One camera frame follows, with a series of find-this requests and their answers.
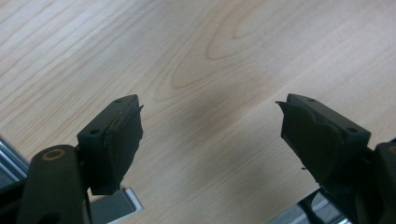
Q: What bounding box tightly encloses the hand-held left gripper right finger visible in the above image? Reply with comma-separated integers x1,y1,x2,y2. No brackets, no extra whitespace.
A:
275,92,373,190

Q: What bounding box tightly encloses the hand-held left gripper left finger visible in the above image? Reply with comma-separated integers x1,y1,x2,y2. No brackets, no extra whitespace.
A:
76,93,145,196

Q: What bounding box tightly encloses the aluminium table frame rail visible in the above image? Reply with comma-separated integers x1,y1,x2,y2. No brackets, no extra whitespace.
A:
0,135,145,224

